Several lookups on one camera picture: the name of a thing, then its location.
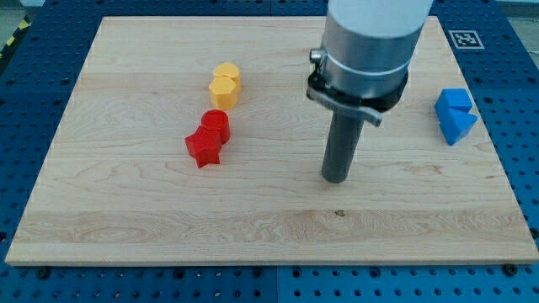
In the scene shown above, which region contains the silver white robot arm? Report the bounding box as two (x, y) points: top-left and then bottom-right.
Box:
(310, 0), (433, 98)

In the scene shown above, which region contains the red star block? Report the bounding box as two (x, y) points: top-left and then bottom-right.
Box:
(184, 126), (222, 168)

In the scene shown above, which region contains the red cylinder block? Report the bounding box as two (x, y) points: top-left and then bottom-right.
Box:
(201, 109), (231, 144)

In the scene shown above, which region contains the yellow hexagon block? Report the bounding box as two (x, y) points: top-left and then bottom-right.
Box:
(209, 77), (238, 109)

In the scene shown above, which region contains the black clamp with metal lever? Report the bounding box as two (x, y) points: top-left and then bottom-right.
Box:
(307, 70), (408, 126)

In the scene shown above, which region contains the dark grey cylindrical pointer tool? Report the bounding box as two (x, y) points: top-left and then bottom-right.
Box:
(321, 113), (364, 183)

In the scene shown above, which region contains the light wooden board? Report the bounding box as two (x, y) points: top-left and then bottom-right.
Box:
(6, 17), (538, 266)

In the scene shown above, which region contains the blue triangular prism block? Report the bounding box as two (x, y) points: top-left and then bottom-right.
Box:
(438, 109), (478, 146)

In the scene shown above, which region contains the blue cube block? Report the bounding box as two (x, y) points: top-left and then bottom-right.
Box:
(435, 88), (472, 121)

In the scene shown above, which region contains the white fiducial marker tag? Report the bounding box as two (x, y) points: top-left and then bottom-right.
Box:
(449, 29), (484, 50)

